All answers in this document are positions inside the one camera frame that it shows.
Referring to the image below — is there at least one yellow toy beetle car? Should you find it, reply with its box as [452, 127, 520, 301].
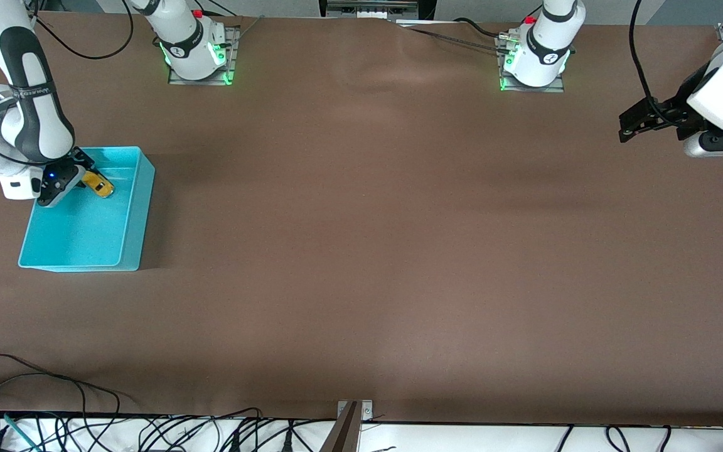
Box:
[82, 170, 115, 199]

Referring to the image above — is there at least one turquoise plastic bin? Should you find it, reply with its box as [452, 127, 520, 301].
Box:
[18, 146, 156, 272]

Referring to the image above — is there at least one teal thin stick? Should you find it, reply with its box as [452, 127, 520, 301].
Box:
[3, 413, 42, 452]

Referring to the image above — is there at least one brown table mat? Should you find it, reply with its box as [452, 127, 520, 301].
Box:
[0, 9, 723, 429]

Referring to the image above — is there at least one grey power strip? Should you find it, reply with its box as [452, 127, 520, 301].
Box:
[321, 0, 434, 21]

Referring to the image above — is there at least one grey metal bar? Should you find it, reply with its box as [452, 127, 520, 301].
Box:
[319, 402, 362, 452]

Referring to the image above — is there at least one silver mounting plate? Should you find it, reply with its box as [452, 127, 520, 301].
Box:
[336, 400, 375, 421]

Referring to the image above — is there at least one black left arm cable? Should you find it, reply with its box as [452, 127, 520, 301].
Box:
[629, 0, 688, 129]

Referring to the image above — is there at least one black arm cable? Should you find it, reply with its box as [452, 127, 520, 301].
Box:
[0, 0, 134, 169]
[629, 0, 688, 129]

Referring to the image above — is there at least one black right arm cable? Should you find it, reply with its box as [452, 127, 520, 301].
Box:
[0, 0, 134, 169]

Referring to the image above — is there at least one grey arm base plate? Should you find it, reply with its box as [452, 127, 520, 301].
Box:
[497, 35, 567, 94]
[168, 25, 241, 87]

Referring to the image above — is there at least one black base cable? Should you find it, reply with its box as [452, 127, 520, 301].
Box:
[399, 24, 510, 54]

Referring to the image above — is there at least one grey base cable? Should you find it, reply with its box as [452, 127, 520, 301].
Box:
[227, 14, 266, 46]

